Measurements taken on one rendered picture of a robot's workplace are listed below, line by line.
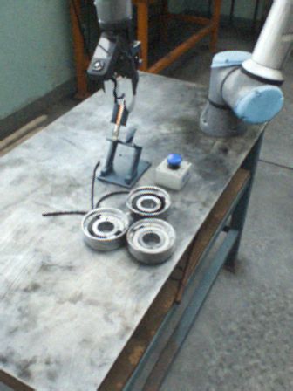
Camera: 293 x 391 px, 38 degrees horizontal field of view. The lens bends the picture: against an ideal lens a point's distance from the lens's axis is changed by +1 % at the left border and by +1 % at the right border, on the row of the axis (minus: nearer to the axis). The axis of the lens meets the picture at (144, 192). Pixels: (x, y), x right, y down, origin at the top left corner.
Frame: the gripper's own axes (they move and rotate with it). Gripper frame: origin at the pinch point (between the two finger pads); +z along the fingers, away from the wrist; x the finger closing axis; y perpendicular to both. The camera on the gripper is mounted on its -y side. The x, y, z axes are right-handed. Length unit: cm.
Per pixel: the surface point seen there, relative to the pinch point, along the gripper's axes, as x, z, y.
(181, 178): -15.0, 17.2, -1.0
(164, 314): -16, 46, -21
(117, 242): -8.7, 17.6, -27.0
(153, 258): -17.3, 18.8, -28.3
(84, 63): 117, 58, 181
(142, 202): -8.6, 18.1, -12.0
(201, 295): -16, 77, 13
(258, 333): -36, 103, 23
